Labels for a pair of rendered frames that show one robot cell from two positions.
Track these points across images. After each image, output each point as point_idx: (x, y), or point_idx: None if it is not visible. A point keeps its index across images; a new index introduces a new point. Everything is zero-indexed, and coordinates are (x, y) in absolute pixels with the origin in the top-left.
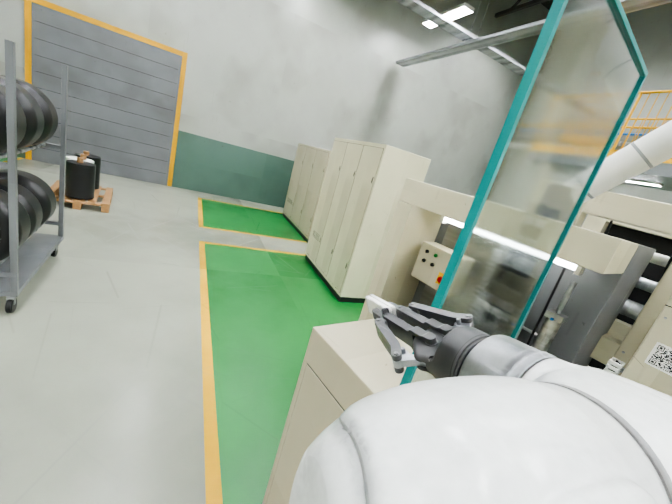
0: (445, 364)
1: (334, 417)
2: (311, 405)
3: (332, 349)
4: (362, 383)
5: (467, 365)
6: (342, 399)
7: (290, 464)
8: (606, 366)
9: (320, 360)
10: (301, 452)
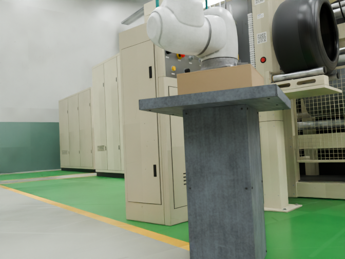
0: None
1: (140, 50)
2: (129, 61)
3: (130, 29)
4: (145, 23)
5: None
6: (140, 39)
7: (130, 102)
8: (248, 17)
9: (126, 39)
10: (133, 87)
